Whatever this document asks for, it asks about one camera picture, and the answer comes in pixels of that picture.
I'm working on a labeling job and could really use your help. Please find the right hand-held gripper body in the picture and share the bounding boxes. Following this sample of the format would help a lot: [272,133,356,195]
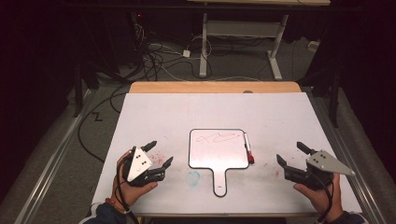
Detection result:
[283,149,357,191]

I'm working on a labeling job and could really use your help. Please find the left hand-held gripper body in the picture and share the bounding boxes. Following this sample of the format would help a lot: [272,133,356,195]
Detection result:
[121,146,166,188]

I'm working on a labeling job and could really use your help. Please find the person's left hand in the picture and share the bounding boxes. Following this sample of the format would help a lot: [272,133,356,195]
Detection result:
[111,150,159,208]

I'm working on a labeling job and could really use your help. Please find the person's right hand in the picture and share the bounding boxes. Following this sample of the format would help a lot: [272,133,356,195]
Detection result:
[292,173,344,224]

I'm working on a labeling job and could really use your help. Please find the white marker with red cap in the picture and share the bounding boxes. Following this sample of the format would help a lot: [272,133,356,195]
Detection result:
[243,132,256,165]

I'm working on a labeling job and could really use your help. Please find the white table cover sheet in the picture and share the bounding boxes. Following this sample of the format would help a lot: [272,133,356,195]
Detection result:
[92,91,363,217]

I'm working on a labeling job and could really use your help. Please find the wooden table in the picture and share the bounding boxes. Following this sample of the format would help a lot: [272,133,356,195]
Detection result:
[128,80,303,94]

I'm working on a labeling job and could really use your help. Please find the black stand leg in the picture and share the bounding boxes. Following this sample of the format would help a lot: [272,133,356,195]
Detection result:
[72,60,86,119]

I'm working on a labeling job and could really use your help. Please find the white power strip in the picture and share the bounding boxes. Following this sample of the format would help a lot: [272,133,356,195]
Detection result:
[305,39,321,53]

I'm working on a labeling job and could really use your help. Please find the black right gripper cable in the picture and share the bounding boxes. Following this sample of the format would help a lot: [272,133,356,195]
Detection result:
[309,172,334,224]

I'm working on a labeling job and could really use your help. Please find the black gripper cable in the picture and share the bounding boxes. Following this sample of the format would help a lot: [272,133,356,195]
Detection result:
[115,154,140,224]
[309,172,334,224]

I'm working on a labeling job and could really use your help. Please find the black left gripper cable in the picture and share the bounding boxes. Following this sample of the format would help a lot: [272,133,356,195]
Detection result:
[115,154,140,224]

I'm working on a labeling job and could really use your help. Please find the metal floor rail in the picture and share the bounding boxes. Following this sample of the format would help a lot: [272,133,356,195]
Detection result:
[12,89,96,224]
[306,91,389,224]

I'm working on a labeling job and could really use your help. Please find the red bracelet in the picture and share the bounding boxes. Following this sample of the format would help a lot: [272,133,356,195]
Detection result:
[105,197,132,216]

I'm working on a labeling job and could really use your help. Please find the small whiteboard with handle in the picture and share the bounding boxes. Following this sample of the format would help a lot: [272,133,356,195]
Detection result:
[188,128,250,198]

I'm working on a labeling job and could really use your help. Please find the long black floor cable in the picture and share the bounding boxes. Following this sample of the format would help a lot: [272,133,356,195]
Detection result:
[77,83,134,164]

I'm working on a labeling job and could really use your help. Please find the bundle of floor cables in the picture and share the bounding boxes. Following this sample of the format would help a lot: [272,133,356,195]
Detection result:
[129,12,216,82]

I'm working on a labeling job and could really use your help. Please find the white metal desk frame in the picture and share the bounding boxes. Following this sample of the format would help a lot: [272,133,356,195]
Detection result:
[198,12,290,81]

